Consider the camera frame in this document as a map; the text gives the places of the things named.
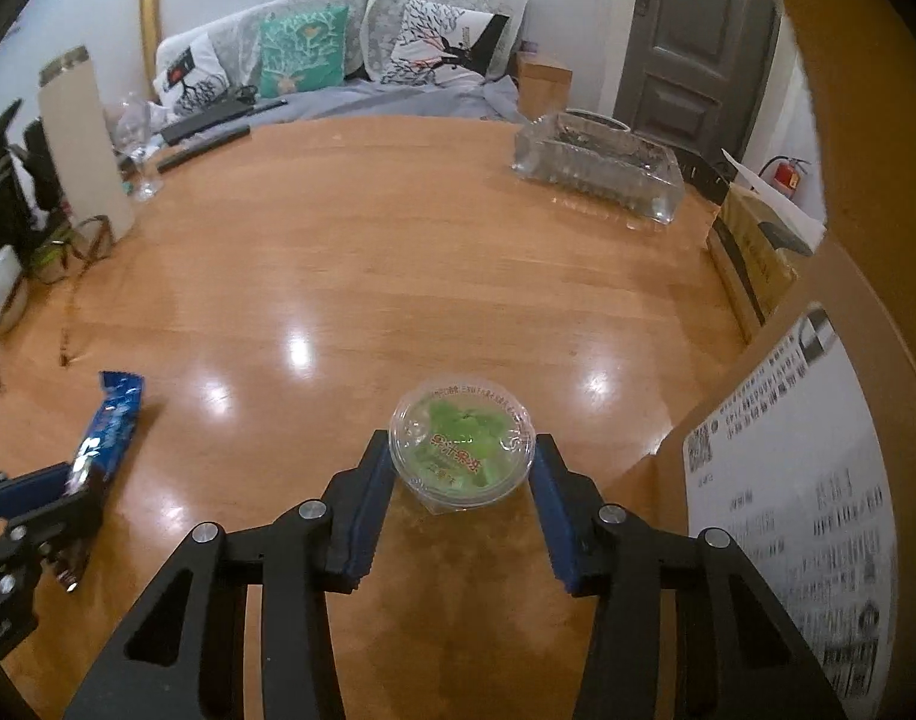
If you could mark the red fire extinguisher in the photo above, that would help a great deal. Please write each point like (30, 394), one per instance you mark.
(787, 178)

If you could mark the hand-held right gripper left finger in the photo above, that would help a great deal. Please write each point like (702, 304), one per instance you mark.
(368, 510)

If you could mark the wine glass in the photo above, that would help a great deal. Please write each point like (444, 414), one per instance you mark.
(131, 127)

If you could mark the green jelly cup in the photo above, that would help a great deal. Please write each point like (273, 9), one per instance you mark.
(462, 442)

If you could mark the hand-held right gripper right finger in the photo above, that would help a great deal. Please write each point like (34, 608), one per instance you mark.
(552, 525)

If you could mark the dark-rimmed eyeglasses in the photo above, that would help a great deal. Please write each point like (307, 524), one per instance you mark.
(53, 259)

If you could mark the clear plastic tray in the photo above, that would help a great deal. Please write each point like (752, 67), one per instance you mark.
(600, 165)

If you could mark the blue snack packet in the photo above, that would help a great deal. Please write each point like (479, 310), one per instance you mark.
(113, 420)

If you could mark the grey sofa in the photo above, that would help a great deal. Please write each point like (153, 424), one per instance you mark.
(398, 101)

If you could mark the white paper sheet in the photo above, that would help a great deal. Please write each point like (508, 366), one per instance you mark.
(773, 199)

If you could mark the white pillow with tree print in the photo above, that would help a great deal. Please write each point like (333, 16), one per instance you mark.
(188, 75)

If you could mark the teal patterned pillow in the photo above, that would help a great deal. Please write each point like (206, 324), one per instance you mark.
(300, 49)

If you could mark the cream cylindrical tumbler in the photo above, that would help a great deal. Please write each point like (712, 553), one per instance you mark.
(83, 157)

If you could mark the wooden nightstand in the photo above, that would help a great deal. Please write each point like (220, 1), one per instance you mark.
(544, 86)

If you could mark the brown cardboard carton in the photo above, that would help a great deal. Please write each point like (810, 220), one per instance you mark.
(750, 270)

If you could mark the cardboard box with white label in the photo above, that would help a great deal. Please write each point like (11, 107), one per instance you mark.
(863, 277)

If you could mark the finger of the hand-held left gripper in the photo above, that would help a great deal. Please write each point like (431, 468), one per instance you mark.
(30, 491)
(68, 517)

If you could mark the white pillow with deer print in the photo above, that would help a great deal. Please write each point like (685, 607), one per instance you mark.
(443, 45)

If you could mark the grey door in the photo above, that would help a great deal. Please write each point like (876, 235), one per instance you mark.
(690, 52)

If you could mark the beige wooden pole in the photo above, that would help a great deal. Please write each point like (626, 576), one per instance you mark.
(152, 37)

